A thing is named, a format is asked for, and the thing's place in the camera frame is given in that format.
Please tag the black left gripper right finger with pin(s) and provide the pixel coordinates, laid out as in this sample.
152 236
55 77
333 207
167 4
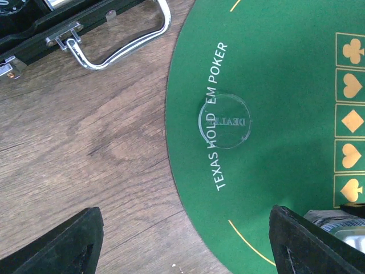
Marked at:
299 246

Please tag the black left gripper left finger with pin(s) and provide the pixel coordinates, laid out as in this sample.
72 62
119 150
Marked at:
72 247

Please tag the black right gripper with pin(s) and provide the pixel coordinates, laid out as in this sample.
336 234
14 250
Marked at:
346 223

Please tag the clear acrylic dealer button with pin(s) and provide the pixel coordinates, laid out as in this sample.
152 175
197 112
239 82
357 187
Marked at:
225 121

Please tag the round green poker mat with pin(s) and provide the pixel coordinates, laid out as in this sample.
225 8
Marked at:
299 66

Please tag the black poker set case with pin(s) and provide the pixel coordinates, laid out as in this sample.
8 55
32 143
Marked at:
27 26

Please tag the chrome case handle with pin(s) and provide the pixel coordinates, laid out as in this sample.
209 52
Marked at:
69 40

